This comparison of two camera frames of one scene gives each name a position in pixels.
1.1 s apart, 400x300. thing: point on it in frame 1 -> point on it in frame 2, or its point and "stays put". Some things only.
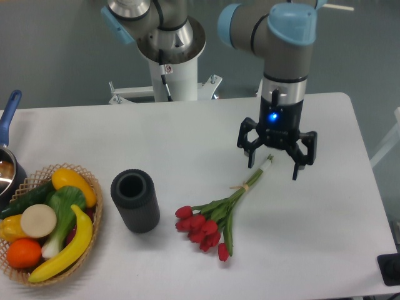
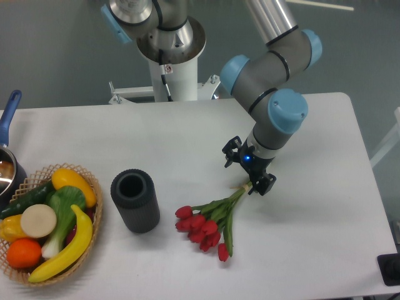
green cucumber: (37, 196) stays put
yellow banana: (75, 250) stays put
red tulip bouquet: (208, 224) stays put
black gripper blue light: (279, 127) -> (255, 164)
